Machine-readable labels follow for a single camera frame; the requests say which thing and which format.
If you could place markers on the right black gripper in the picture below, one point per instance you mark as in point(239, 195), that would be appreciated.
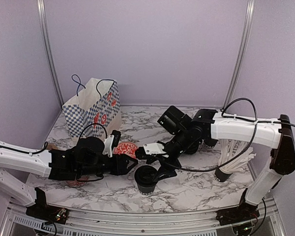
point(165, 168)

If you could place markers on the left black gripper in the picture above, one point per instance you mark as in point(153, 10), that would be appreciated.
point(121, 161)

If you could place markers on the black paper coffee cup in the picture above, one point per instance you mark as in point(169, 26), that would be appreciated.
point(147, 190)

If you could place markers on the black plastic cup lid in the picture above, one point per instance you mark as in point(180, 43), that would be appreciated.
point(144, 176)

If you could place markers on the stack of black lids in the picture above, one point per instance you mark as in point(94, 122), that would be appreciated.
point(192, 150)

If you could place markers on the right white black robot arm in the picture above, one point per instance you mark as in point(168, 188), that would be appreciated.
point(274, 133)

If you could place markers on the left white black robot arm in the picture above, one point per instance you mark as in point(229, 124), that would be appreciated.
point(30, 161)

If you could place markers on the red floral ceramic bowl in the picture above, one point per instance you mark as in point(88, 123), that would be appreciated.
point(127, 148)

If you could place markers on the stack of black paper cups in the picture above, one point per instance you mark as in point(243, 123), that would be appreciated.
point(209, 143)

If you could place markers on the black cup holding straws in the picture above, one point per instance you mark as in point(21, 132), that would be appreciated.
point(221, 176)

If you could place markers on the red geometric ceramic bowl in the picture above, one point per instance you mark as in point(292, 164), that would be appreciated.
point(75, 184)

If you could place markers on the blue checkered paper bag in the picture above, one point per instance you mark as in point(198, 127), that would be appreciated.
point(94, 110)

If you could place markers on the bundle of white wrapped straws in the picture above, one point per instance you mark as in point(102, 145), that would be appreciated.
point(230, 149)

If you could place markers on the brown cardboard cup carrier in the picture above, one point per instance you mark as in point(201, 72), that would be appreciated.
point(51, 146)

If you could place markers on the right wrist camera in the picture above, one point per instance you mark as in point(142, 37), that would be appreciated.
point(149, 150)

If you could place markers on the aluminium front frame rail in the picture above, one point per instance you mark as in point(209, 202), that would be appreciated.
point(82, 222)

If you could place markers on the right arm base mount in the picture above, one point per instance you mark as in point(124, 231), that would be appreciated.
point(243, 212)

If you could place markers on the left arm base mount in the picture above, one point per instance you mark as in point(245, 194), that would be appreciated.
point(44, 211)

